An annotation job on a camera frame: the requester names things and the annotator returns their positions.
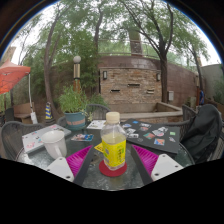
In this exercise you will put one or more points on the wooden bench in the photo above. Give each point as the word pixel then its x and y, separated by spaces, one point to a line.
pixel 22 110

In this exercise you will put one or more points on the green plant in blue pot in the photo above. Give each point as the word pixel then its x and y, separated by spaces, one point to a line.
pixel 71 101

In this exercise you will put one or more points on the dark patio chair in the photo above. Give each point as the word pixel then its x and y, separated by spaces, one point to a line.
pixel 8 115

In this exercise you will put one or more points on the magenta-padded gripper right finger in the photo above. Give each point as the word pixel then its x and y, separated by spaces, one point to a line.
pixel 166 166

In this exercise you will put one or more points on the yellow card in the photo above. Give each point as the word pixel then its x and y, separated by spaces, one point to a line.
pixel 98 147

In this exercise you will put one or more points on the small colourful card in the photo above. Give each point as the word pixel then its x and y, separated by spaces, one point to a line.
pixel 82 137

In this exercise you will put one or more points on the white printed paper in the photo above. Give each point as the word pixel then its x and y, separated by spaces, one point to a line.
pixel 96 124

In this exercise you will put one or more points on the orange patio umbrella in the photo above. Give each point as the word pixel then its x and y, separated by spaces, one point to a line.
pixel 10 76

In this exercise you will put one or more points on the flat round red coaster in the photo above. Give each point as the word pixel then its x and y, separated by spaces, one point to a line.
pixel 113 172

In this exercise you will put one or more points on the white ceramic mug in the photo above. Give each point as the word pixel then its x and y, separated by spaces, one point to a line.
pixel 53 143

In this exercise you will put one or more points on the dark wall lamp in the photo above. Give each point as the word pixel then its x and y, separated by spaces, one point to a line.
pixel 105 75
pixel 158 76

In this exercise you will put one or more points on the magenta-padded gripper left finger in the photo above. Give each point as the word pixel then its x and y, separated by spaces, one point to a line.
pixel 58 166

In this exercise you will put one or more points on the blue and yellow striped cone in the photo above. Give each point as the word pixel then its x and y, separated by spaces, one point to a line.
pixel 48 111

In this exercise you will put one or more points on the silver laptop with stickers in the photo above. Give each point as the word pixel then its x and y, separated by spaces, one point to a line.
pixel 33 140

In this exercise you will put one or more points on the clear bottle with yellow label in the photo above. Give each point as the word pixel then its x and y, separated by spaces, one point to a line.
pixel 114 153

